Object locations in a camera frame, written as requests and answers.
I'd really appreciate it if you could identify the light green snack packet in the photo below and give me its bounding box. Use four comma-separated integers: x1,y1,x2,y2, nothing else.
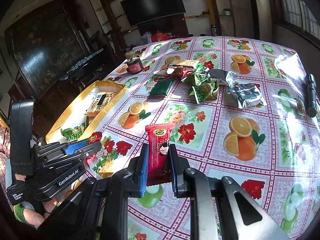
60,123,86,141

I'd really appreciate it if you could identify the red girl-print snack bar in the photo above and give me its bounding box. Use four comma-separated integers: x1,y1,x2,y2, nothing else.
145,123,175,186

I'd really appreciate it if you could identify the dark green packet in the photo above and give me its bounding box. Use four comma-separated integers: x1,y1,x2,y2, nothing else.
150,79,173,96

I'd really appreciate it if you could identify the green pea snack bag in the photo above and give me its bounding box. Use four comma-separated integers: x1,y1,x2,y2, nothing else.
181,66,219,104

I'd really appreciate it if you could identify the silver foil snack bag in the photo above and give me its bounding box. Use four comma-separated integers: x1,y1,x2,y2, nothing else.
209,69,266,109

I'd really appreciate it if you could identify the green garlic flavour packet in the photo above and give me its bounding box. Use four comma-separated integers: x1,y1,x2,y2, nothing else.
87,132,102,145

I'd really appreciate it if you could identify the large cracker pack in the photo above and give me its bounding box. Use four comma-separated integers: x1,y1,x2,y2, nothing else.
86,92,115,116

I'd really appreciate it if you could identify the left hand green glove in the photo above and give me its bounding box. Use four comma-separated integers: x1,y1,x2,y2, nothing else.
13,198,60,229

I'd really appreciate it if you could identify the yellow-rimmed cardboard tray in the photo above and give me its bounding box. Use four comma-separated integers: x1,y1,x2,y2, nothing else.
46,80,127,144

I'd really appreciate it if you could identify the floral fruit plastic tablecloth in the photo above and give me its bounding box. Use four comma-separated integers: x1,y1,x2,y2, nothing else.
88,37,319,239

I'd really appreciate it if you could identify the dark painted cabinet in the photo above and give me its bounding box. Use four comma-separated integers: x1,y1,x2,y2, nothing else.
4,0,96,98

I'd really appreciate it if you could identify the thin cracker pack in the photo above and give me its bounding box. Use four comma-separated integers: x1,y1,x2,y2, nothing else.
169,60,200,68

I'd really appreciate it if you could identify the dark jar pink label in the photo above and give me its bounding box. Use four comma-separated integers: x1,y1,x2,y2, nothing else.
126,57,144,74

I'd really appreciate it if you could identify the black flashlight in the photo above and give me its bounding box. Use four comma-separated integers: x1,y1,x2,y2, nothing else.
305,74,317,118

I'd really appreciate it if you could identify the black television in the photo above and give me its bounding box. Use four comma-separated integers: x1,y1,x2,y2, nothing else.
120,0,185,25

